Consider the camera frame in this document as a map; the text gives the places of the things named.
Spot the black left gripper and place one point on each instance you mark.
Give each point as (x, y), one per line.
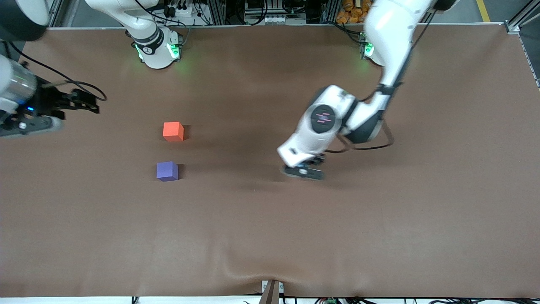
(317, 160)

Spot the purple cube block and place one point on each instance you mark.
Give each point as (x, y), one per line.
(167, 171)

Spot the white terminal block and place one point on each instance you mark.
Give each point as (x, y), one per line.
(278, 19)

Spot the orange snack bag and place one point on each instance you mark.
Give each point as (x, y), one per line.
(352, 12)

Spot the brown table mat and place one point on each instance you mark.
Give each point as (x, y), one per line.
(270, 219)

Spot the orange cube block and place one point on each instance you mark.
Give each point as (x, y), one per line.
(172, 131)

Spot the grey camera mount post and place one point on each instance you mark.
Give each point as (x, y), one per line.
(271, 292)

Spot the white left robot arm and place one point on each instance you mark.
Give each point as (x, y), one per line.
(320, 122)

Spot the green plug connector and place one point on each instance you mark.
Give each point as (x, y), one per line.
(330, 301)

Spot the white power strip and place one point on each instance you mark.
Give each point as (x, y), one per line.
(182, 11)

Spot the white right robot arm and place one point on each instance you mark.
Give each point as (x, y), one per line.
(152, 46)

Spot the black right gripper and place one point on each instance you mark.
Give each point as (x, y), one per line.
(47, 102)

